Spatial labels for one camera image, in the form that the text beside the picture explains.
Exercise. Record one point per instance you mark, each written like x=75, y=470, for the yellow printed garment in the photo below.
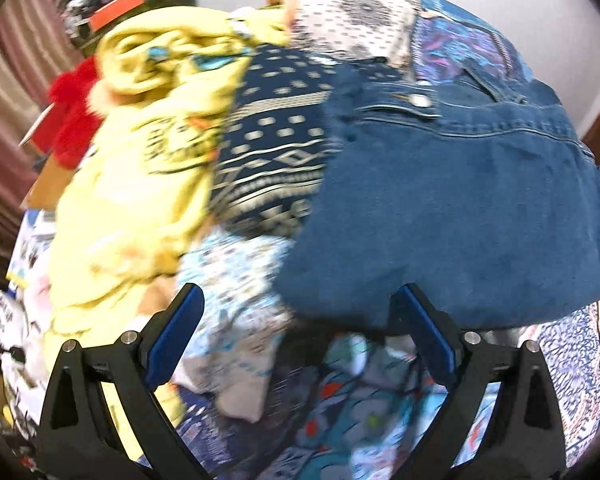
x=130, y=185

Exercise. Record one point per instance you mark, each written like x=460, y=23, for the orange box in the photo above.
x=115, y=10

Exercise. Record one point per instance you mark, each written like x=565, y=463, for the red plush cloth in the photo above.
x=72, y=110

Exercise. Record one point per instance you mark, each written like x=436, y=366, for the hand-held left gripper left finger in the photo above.
x=177, y=330

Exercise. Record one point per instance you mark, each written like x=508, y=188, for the scattered printed cards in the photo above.
x=25, y=260

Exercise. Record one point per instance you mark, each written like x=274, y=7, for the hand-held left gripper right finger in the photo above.
x=427, y=332

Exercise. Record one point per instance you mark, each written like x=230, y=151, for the striped pink curtain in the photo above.
x=10, y=125

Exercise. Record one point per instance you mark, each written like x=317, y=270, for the patchwork printed blanket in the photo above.
x=345, y=410

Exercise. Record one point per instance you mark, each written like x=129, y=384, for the navy patterned cloth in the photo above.
x=270, y=160

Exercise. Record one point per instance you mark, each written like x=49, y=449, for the blue denim jacket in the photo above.
x=455, y=200

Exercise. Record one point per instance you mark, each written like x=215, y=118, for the brown cardboard box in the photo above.
x=50, y=185

